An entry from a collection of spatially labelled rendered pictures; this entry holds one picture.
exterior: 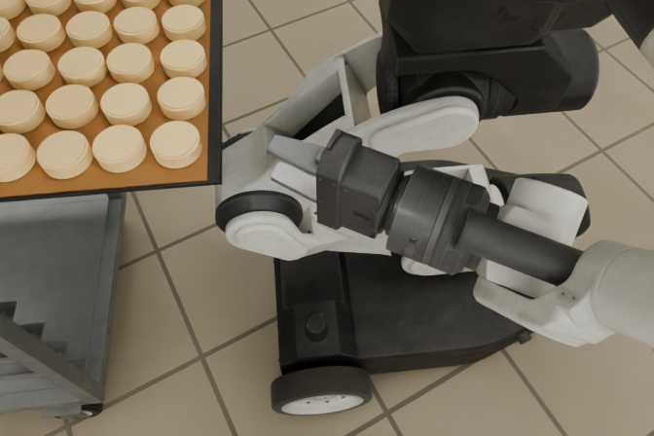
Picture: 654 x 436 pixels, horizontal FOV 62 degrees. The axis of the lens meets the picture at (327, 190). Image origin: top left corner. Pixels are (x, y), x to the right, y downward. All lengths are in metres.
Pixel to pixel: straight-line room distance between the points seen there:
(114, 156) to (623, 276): 0.46
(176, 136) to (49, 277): 0.79
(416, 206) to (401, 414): 0.82
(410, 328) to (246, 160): 0.49
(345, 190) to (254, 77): 1.27
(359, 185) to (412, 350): 0.67
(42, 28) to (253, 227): 0.39
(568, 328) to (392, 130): 0.35
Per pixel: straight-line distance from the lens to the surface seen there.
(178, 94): 0.62
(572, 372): 1.38
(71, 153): 0.60
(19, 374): 1.14
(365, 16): 1.94
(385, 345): 1.11
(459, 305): 1.17
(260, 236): 0.88
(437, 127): 0.72
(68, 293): 1.29
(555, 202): 0.51
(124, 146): 0.59
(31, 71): 0.70
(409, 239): 0.49
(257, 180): 0.83
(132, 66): 0.66
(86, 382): 1.13
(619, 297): 0.43
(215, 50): 0.69
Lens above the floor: 1.23
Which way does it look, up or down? 57 degrees down
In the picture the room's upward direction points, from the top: straight up
